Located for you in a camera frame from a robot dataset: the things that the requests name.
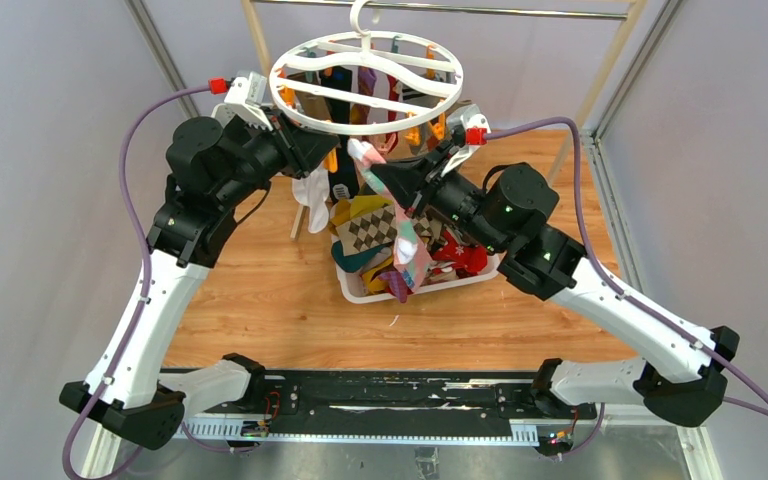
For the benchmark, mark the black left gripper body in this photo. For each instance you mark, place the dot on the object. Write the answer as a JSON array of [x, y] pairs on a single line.
[[278, 151]]

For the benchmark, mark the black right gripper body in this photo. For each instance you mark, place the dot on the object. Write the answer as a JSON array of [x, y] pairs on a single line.
[[428, 186]]

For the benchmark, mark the brown argyle sock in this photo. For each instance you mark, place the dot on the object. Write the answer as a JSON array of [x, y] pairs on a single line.
[[379, 227]]

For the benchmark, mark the pink patterned sock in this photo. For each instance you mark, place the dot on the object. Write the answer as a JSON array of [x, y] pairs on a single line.
[[411, 257]]

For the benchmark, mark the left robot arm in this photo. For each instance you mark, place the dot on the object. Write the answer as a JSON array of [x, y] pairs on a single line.
[[214, 166]]

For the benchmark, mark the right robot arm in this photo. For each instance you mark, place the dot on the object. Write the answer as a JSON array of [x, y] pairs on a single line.
[[677, 370]]

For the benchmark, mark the white sock laundry basket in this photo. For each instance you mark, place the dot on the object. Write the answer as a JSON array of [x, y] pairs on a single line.
[[363, 287]]

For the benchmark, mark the red patterned sock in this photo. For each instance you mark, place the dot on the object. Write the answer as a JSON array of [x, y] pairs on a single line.
[[466, 260]]

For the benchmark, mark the teal sock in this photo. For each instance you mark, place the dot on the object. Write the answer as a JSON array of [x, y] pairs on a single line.
[[353, 263]]

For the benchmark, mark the metal hanging rod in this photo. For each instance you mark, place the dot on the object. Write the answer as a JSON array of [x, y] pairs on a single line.
[[472, 10]]

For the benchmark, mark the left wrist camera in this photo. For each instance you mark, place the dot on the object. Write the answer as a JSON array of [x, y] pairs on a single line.
[[244, 97]]

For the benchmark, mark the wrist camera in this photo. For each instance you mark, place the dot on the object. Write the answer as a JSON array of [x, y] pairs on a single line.
[[469, 129], [244, 97]]

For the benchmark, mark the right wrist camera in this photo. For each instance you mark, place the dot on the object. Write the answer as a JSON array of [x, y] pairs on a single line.
[[469, 129]]

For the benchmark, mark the wooden drying rack frame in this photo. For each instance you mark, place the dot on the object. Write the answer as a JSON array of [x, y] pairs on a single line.
[[598, 80]]

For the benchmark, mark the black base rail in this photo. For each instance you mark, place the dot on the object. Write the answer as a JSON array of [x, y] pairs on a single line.
[[422, 408]]

